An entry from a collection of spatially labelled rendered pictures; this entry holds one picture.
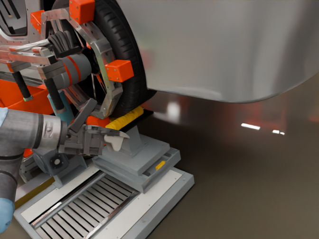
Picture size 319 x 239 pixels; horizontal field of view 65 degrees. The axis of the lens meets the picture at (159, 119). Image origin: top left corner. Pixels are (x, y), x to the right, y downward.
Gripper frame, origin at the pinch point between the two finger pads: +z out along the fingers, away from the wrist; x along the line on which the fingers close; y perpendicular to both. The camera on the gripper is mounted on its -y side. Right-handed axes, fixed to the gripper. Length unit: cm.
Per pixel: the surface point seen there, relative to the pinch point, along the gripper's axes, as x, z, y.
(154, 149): -64, 54, -5
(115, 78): -22.1, 5.1, -27.1
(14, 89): -95, -26, -35
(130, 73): -18.6, 10.0, -29.9
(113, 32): -19.3, 1.1, -45.7
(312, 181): 0, 120, 12
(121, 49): -19.8, 5.8, -39.9
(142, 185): -57, 42, 17
